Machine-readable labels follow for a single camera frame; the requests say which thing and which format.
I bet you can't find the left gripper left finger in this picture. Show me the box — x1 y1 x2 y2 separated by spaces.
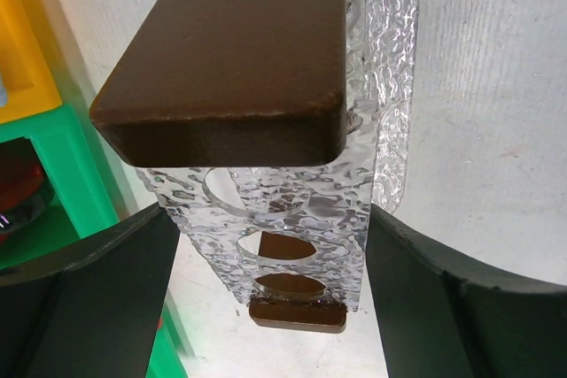
1 204 181 377

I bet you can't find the right green bin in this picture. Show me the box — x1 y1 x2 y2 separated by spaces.
1 105 181 360

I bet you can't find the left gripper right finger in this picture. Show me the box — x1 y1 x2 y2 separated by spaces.
366 206 566 377

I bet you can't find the red mug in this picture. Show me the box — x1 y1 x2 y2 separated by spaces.
1 137 55 243

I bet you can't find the yellow bin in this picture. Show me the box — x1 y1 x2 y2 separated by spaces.
1 0 62 123

